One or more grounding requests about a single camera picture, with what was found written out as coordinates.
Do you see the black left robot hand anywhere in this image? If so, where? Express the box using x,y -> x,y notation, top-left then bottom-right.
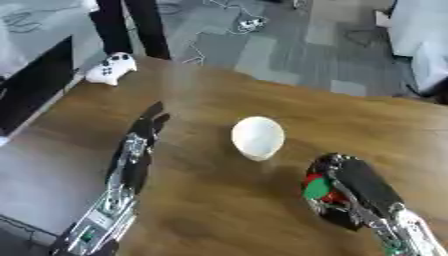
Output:
103,101 -> 174,196

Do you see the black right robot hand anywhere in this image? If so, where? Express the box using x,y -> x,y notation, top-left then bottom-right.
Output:
299,152 -> 408,233

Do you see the red and green toy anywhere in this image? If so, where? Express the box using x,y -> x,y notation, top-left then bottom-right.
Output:
301,172 -> 352,205

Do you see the white game controller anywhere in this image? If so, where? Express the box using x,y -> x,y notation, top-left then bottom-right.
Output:
84,51 -> 140,87

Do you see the white egg-shaped object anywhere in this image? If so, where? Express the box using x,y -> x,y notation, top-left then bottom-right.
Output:
229,115 -> 287,162

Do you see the white power strip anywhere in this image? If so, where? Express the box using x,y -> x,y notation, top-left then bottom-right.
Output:
234,16 -> 272,33

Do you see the white covered table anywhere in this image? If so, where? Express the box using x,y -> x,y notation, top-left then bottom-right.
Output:
386,0 -> 448,95

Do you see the white floor cable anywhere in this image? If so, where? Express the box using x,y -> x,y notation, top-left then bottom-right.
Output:
178,0 -> 272,66

